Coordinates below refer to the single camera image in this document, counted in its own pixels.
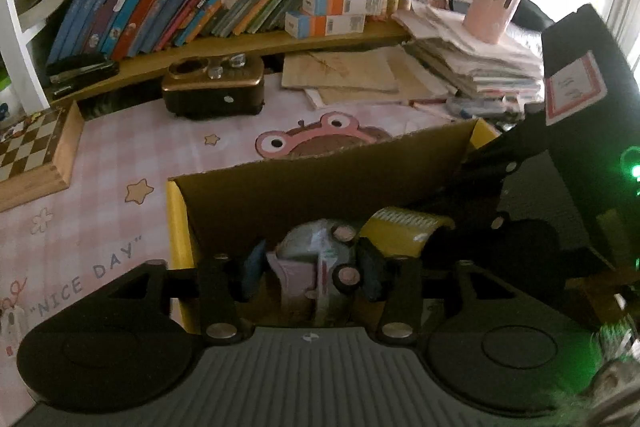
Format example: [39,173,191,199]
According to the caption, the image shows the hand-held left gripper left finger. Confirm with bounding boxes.
[107,239,269,342]

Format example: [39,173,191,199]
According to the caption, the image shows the yellow cardboard box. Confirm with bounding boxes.
[166,118,501,338]

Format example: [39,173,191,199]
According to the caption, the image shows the white and wooden bookshelf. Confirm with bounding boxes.
[0,0,497,108]

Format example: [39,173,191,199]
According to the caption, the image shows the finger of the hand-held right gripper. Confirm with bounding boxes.
[424,212,508,261]
[414,126,532,219]

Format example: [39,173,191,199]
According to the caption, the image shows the black stapler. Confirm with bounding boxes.
[46,53,120,86]

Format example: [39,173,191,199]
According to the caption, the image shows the brown gold music box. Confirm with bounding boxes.
[161,54,266,120]

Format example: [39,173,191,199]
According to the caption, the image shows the grey fuzzy clothing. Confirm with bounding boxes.
[592,319,640,413]

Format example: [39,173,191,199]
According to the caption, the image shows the black cushion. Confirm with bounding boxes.
[515,0,557,28]

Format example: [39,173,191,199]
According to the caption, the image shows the wooden chessboard box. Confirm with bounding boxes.
[0,102,85,214]

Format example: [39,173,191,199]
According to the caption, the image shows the stack of papers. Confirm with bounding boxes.
[392,2,544,101]

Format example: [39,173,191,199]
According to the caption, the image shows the yellow striped tape roll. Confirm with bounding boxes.
[361,206,456,259]

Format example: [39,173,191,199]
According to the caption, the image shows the orange and white carton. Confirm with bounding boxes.
[285,11,366,40]
[301,0,385,17]

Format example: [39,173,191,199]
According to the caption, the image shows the pink checked desktop mat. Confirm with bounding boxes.
[0,72,481,375]

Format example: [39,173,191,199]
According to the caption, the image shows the thin wooden board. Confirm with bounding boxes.
[304,52,452,111]
[281,51,401,94]

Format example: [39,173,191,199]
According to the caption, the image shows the pink pen holder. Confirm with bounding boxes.
[461,0,526,44]

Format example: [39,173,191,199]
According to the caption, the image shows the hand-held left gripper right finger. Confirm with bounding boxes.
[357,237,502,346]

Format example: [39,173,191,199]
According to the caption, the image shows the pink white pouch toy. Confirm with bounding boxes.
[266,218,364,326]

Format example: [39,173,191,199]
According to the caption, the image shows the pile of pens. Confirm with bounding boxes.
[446,94,524,121]

